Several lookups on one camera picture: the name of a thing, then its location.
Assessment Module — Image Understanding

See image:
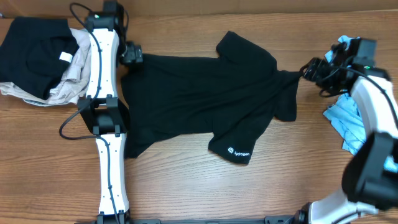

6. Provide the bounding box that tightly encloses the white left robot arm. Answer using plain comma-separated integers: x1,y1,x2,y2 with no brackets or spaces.
78,1,143,223

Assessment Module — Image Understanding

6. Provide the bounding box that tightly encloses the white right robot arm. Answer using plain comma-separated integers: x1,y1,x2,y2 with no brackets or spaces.
288,38,397,223

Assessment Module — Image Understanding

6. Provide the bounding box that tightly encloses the folded beige garment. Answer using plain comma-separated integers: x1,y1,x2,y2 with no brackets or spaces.
1,29,91,107

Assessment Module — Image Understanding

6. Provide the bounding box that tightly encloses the light blue t-shirt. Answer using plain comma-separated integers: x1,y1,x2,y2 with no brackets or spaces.
322,35,398,174

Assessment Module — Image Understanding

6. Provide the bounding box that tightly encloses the black t-shirt with logo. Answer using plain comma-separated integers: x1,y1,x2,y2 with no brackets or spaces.
121,31,300,165

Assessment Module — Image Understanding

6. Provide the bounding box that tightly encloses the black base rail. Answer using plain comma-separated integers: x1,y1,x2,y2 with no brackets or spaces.
129,215,294,224

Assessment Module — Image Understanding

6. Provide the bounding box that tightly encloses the folded black shirt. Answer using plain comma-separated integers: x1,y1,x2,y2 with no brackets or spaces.
1,17,79,100

